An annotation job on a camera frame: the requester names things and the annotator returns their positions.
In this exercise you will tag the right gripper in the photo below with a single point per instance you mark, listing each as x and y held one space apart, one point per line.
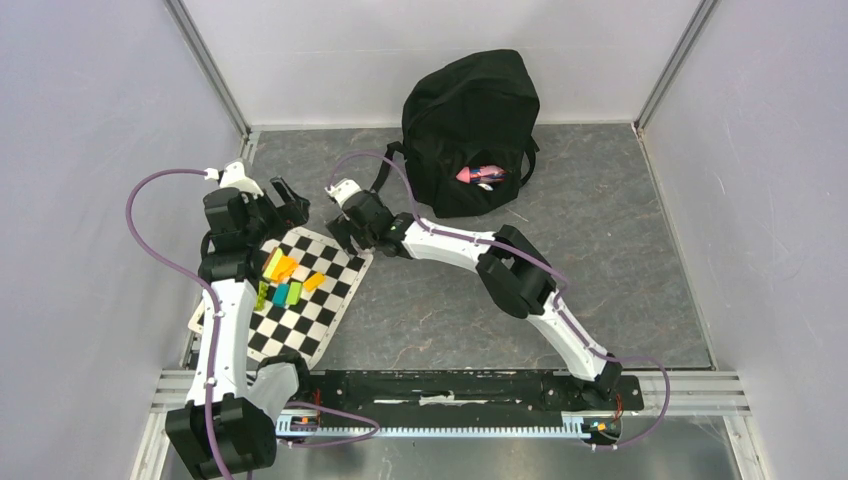
341 227

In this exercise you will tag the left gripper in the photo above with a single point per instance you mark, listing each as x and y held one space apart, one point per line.
293 212

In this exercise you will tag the black student backpack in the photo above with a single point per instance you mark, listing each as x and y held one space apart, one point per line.
476 111

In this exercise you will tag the pink capped pencil tube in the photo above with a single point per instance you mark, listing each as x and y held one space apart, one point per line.
482 175

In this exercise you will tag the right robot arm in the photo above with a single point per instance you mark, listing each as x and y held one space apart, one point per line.
516 276

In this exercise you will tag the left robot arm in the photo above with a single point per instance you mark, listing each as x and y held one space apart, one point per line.
227 425

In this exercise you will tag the orange toy block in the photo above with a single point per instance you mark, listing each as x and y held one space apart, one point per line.
283 269

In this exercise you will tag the yellow toy block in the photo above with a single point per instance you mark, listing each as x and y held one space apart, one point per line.
314 281

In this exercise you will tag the green toy block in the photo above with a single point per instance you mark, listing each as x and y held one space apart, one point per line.
294 293

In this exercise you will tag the teal toy block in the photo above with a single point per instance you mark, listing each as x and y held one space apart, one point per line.
279 298

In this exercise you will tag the checkered chess board mat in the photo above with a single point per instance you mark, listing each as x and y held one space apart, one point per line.
308 326

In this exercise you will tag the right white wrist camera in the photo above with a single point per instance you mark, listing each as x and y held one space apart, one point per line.
343 191

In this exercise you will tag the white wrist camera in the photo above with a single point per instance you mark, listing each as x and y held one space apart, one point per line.
343 191
234 175

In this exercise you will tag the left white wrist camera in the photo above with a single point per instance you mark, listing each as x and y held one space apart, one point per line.
234 175

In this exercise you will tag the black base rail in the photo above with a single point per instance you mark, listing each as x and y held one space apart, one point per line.
448 398

